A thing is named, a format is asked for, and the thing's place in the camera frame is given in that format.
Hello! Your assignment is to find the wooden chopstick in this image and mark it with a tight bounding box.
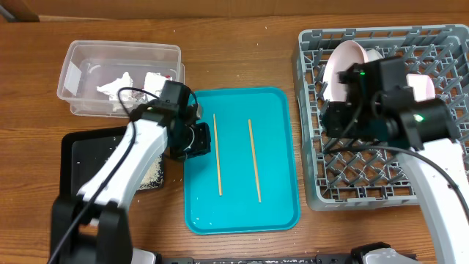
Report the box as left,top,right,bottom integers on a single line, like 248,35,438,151
248,119,262,203
213,113,223,197

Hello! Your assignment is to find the cooked rice pile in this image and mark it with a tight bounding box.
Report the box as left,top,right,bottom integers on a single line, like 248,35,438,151
139,156,164,191

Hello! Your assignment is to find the large white plate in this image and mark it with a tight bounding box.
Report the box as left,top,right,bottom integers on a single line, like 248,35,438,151
322,40,369,102

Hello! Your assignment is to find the grey bowl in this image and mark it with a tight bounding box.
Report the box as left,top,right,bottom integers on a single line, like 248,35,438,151
366,49,383,62

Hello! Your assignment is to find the small white bowl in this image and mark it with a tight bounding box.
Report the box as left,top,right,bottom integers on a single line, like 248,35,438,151
406,73,435,102

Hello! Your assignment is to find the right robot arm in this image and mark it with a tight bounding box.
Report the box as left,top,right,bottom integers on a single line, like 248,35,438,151
322,87,468,263

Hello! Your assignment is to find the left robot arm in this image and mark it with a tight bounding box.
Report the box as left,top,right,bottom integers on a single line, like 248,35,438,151
48,104,210,263

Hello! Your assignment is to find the grey dishwasher rack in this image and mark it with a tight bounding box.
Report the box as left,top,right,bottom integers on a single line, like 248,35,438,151
292,24,468,211

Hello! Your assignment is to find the clear plastic waste bin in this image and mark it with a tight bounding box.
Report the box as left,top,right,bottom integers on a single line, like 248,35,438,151
57,40,185,118

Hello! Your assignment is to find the teal plastic serving tray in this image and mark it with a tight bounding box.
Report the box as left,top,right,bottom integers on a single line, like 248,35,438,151
183,87,300,235

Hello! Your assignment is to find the black plastic tray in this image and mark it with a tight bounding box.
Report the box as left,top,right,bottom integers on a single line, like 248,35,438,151
59,126,165,201

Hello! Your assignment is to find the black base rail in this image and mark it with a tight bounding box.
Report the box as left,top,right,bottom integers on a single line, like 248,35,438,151
131,241,418,264

